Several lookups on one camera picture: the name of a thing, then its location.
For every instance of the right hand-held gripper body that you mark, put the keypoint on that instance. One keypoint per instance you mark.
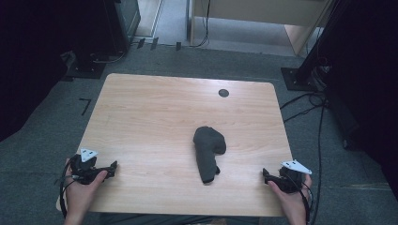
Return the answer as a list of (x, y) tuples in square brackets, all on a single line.
[(291, 179)]

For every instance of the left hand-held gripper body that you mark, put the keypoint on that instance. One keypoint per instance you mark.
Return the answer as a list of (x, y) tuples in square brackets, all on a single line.
[(84, 168)]

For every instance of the dark grey cloth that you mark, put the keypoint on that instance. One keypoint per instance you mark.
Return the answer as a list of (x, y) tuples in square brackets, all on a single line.
[(208, 150)]

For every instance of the person's right hand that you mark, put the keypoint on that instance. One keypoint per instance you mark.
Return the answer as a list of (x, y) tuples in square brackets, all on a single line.
[(294, 203)]

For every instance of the person's left hand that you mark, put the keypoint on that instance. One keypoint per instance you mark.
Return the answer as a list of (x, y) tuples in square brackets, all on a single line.
[(79, 197)]

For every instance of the black round table grommet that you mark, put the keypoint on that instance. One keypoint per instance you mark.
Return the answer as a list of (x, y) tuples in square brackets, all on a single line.
[(223, 92)]

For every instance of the black metal stand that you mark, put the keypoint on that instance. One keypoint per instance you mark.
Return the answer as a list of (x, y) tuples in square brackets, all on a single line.
[(305, 68)]

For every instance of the dark curtain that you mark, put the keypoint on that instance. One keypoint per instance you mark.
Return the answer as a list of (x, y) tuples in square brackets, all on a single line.
[(369, 93), (28, 62)]

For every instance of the black equipment cabinet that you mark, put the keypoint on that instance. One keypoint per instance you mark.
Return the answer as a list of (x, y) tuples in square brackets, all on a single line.
[(120, 22)]

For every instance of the light wooden furniture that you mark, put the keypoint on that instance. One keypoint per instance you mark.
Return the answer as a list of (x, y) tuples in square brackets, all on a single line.
[(250, 12)]

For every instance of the black stand base plate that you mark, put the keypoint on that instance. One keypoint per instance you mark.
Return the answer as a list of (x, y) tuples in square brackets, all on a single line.
[(86, 70)]

